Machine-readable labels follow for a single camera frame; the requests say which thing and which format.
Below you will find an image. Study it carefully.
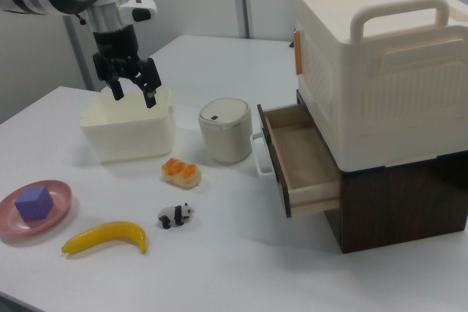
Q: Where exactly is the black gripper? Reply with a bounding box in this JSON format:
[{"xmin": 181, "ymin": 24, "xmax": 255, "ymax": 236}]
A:
[{"xmin": 91, "ymin": 23, "xmax": 162, "ymax": 110}]

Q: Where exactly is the black white panda toy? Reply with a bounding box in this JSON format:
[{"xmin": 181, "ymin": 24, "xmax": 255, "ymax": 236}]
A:
[{"xmin": 157, "ymin": 202, "xmax": 196, "ymax": 230}]

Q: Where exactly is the orange glazed bread toy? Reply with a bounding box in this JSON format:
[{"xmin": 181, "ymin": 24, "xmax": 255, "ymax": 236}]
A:
[{"xmin": 161, "ymin": 157, "xmax": 204, "ymax": 189}]

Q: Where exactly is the yellow toy banana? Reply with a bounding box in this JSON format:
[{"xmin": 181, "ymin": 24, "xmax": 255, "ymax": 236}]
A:
[{"xmin": 60, "ymin": 220, "xmax": 148, "ymax": 255}]

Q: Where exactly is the dark wood drawer cabinet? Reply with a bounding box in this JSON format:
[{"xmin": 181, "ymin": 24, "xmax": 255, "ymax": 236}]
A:
[{"xmin": 295, "ymin": 88, "xmax": 468, "ymax": 254}]

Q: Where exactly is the white square plastic bin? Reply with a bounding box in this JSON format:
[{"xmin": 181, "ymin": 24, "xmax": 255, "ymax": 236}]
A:
[{"xmin": 79, "ymin": 87, "xmax": 176, "ymax": 165}]

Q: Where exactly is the small cream lidded trash can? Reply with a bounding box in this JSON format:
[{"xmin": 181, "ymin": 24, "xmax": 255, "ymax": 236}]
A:
[{"xmin": 197, "ymin": 97, "xmax": 253, "ymax": 165}]

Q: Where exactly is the purple cube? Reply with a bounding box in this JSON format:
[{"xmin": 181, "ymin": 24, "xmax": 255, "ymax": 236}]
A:
[{"xmin": 14, "ymin": 186, "xmax": 54, "ymax": 222}]

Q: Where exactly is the pink plate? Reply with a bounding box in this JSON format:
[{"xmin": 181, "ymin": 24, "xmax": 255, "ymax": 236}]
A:
[{"xmin": 0, "ymin": 179, "xmax": 73, "ymax": 237}]

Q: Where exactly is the light wood drawer white handle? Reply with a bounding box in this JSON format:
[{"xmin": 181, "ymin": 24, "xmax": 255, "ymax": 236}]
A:
[{"xmin": 249, "ymin": 102, "xmax": 341, "ymax": 218}]

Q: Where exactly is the cream storage box with handles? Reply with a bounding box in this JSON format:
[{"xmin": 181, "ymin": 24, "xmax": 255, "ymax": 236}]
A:
[{"xmin": 292, "ymin": 0, "xmax": 468, "ymax": 173}]

